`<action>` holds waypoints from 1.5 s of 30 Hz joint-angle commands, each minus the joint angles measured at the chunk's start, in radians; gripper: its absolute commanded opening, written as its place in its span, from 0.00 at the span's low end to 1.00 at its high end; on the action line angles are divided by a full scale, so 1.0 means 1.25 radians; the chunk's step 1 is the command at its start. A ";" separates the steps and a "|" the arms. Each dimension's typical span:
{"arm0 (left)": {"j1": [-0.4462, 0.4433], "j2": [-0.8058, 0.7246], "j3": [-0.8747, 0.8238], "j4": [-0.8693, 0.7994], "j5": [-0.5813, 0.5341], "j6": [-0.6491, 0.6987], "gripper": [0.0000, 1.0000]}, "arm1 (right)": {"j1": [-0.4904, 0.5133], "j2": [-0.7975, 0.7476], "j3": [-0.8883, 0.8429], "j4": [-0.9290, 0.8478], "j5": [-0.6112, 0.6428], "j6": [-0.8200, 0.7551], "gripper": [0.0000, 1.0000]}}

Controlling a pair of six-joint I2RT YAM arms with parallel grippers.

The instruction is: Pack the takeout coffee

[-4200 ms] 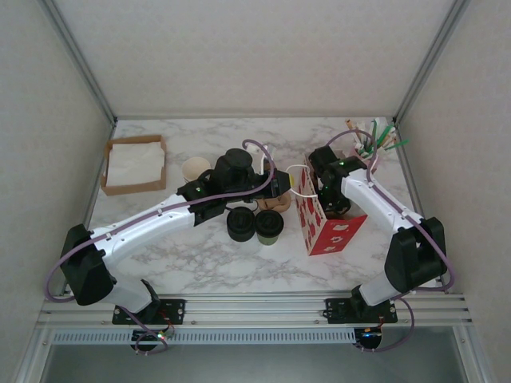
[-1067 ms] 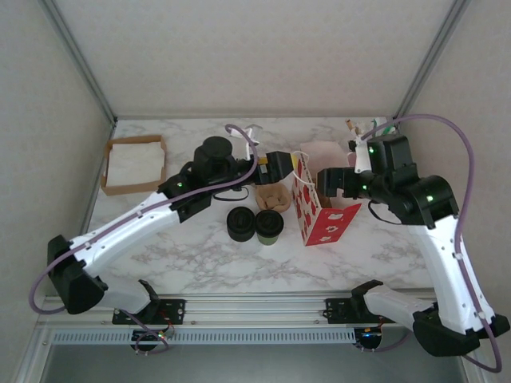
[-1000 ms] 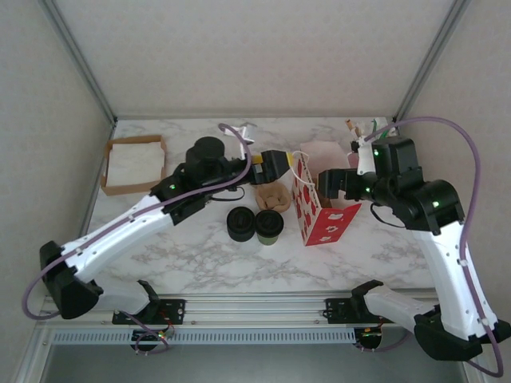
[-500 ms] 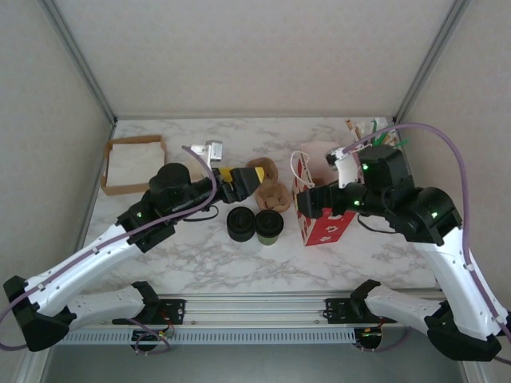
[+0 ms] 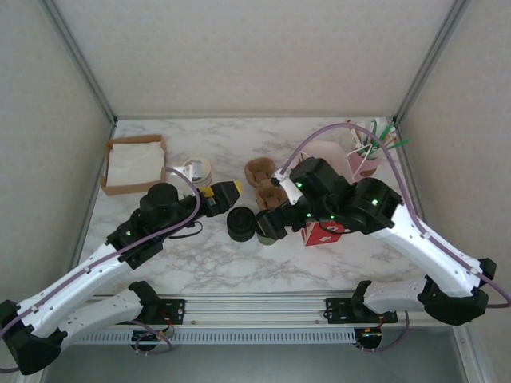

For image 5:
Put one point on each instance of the small circuit board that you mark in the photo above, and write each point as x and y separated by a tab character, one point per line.
147	336
373	333

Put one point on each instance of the white wrapped stick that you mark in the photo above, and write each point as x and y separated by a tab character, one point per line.
389	131
365	129

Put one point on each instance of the pink stirrer holder cup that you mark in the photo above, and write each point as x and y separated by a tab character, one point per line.
369	167

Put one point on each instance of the green stirrer stick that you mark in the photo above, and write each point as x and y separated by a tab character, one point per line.
376	127
401	143

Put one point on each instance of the red white paper bag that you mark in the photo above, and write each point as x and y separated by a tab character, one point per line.
323	235

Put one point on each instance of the brown pulp cup carrier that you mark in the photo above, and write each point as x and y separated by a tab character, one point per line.
259	173

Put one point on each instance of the white lidded paper cup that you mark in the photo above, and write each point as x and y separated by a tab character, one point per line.
207	169

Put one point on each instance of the brown cardboard napkin tray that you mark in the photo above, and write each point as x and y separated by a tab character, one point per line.
131	190

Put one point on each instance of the aluminium frame post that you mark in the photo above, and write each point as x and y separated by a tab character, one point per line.
431	60
84	60

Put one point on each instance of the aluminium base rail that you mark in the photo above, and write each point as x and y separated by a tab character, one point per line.
255	309

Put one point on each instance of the green paper coffee cup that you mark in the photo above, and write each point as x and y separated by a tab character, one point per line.
266	240

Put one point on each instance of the aluminium frame bottom bar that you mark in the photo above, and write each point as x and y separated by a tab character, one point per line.
239	117

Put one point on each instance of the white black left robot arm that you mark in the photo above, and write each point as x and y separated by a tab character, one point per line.
80	275

